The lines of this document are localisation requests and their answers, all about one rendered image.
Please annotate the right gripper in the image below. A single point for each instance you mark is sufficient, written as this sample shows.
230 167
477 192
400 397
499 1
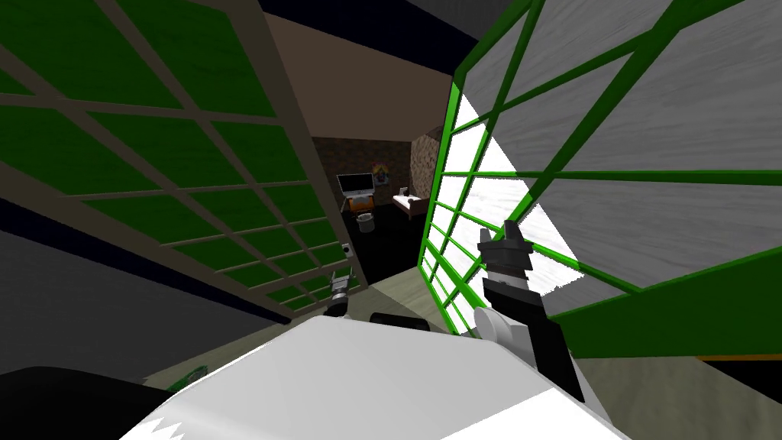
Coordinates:
507 255

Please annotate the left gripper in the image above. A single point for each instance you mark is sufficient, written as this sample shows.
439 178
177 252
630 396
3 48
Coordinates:
341 284

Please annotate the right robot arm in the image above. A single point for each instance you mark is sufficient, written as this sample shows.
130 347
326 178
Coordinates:
528 330

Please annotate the small grey door knob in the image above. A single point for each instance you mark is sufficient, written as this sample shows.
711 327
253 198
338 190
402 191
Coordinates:
346 249

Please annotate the grey waste bin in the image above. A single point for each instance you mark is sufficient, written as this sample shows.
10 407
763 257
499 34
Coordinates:
366 223

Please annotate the brown bed with white mattress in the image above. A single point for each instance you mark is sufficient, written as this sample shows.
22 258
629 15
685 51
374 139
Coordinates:
410 201

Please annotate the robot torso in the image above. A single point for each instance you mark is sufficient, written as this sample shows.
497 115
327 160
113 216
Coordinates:
366 385

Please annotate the green framed glass door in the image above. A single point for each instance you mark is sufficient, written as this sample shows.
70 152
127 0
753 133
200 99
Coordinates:
641 122

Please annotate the brown framed green panel door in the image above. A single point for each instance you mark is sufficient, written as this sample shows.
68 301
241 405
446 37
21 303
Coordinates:
122 153

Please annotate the colourful wall picture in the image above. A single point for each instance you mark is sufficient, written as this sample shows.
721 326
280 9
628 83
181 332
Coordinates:
382 173

